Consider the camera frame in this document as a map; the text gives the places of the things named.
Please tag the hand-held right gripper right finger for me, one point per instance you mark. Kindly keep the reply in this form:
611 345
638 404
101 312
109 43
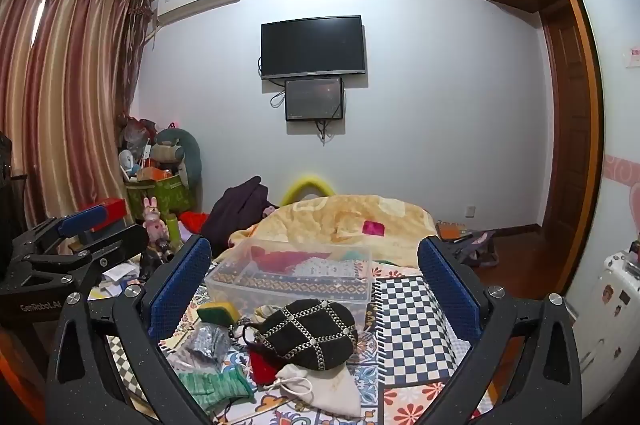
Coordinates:
445 290

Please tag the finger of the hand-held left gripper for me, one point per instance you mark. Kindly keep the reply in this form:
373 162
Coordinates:
85 217
115 245

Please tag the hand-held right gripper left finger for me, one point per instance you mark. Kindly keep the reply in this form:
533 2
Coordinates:
180 287

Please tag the clear plastic storage box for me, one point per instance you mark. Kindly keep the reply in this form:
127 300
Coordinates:
225 290

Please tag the yellow green sponge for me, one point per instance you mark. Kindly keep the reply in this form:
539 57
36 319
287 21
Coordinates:
220 312

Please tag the grey sparkly cloth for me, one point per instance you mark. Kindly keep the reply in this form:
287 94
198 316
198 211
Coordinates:
207 342

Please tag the green knitted cloth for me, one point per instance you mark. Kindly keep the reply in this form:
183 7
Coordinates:
215 385

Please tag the small red cloth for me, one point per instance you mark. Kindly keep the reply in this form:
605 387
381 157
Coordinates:
262 370

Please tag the black white scrunchie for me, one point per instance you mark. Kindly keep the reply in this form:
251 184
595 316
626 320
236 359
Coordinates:
310 335

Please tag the red box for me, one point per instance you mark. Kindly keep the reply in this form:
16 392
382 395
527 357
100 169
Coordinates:
116 209

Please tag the pile of books and papers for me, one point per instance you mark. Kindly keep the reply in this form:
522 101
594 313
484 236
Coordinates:
122 277

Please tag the black flashlight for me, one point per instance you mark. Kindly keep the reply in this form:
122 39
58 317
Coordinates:
157 252

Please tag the pink rabbit toy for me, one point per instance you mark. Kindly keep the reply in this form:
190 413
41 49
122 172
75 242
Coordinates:
154 225

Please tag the grey purple backpack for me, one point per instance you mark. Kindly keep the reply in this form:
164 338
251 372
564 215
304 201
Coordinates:
475 250

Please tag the patterned bed sheet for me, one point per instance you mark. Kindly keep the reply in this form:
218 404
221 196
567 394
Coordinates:
415 335

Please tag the green bottle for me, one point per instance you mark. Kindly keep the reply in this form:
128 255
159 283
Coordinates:
175 230

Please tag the red cloth on floor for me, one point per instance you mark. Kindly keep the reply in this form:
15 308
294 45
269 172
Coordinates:
195 222

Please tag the small white fan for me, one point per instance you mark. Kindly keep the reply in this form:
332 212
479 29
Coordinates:
126 160

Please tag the green fabric storage bag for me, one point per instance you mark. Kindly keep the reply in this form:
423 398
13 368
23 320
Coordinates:
170 197

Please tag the dark purple coat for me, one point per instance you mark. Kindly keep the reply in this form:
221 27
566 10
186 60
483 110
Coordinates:
235 210

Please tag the red knitted cloth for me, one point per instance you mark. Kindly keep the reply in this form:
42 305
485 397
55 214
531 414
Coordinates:
272 260

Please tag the white patterned cloth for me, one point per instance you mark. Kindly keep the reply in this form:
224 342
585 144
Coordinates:
330 269

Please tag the grey plush toy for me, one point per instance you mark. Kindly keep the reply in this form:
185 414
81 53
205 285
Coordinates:
192 155

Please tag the striped brown curtain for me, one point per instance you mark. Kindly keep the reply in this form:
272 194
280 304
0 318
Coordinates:
65 95

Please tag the yellow fleece blanket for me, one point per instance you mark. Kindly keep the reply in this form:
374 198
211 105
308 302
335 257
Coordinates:
325 220

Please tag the white suitcase with stickers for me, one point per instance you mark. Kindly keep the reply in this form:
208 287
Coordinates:
615 305

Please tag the white sliding wardrobe door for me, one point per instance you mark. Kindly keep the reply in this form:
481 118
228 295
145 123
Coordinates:
600 155

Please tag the brown wooden door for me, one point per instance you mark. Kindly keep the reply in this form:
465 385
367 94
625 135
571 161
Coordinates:
565 105

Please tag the white wall socket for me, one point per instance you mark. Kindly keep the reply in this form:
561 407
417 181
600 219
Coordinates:
470 212

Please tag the small black wall monitor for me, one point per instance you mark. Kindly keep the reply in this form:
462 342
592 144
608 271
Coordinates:
314 100

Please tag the black wall television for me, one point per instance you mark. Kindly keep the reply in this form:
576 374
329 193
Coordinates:
312 47

